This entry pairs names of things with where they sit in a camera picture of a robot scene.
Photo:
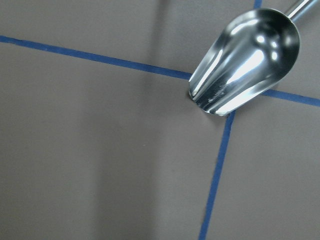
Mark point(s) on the metal ice scoop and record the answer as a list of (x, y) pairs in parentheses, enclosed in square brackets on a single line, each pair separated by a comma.
[(255, 51)]

